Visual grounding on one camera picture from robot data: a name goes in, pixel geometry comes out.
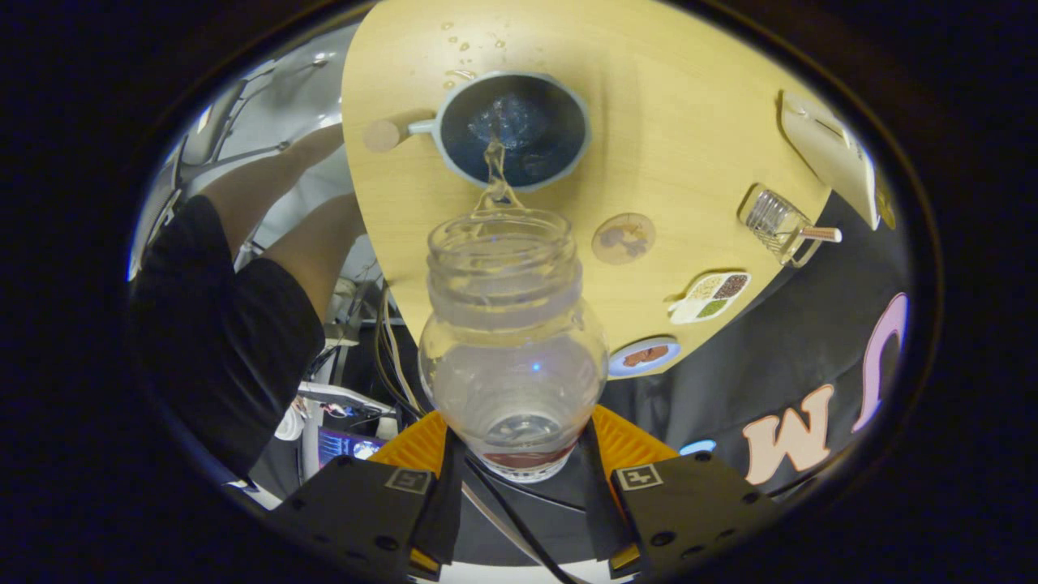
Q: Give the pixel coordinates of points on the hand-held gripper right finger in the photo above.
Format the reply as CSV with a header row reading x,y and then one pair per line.
x,y
602,503

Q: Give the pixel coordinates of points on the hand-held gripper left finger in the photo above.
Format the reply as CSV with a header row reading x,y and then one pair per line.
x,y
448,503

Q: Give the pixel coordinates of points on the clear plastic juice bottle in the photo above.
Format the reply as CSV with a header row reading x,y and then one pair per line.
x,y
511,381

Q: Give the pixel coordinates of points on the round brown printed coaster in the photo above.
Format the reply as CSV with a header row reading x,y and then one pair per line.
x,y
623,239

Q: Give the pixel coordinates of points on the small lit screen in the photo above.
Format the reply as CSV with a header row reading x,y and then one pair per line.
x,y
345,444

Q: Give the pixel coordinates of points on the brown meat slice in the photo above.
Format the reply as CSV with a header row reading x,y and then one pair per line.
x,y
635,358
658,352

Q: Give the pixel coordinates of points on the white power strip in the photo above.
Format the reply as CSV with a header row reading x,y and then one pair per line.
x,y
340,396

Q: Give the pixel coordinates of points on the small blue plate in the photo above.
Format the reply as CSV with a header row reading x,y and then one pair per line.
x,y
661,363

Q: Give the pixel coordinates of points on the black backdrop cloth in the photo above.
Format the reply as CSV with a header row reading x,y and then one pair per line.
x,y
730,381

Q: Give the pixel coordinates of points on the white divided grain dish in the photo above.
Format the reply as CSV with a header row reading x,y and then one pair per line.
x,y
689,312

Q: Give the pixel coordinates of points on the person's black shorts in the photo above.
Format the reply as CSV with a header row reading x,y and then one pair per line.
x,y
219,341

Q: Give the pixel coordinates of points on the person's bare leg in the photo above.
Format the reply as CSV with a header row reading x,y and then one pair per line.
x,y
259,182
320,251

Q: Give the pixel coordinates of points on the pink striped straw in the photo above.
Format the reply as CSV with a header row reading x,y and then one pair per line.
x,y
823,234

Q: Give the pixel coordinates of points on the light wooden table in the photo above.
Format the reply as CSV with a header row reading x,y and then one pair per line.
x,y
689,146

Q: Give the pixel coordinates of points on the brown toast slice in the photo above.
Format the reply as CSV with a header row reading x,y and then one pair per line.
x,y
885,203

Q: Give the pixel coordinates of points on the white toaster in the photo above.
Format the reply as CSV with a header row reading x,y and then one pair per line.
x,y
827,154

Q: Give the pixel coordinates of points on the grey office chair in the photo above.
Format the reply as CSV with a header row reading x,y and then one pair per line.
x,y
227,122

